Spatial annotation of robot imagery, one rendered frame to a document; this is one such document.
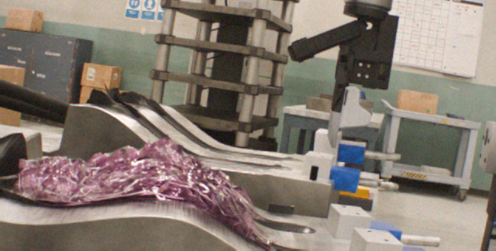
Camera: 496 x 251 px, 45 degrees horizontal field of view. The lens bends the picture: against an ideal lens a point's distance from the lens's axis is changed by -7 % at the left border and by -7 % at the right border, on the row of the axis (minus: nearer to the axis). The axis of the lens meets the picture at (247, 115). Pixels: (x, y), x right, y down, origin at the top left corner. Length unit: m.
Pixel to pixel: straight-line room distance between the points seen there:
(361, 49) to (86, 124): 0.41
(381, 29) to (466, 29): 6.45
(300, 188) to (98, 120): 0.29
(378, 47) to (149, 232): 0.56
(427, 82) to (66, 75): 4.27
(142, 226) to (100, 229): 0.03
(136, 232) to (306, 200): 0.36
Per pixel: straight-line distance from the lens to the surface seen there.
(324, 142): 0.95
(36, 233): 0.50
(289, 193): 0.81
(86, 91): 7.80
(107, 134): 0.87
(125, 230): 0.49
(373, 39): 0.95
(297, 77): 7.40
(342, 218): 0.67
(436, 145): 7.36
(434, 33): 7.35
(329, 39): 0.94
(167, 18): 5.06
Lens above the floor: 1.01
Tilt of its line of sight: 4 degrees down
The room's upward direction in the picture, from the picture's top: 9 degrees clockwise
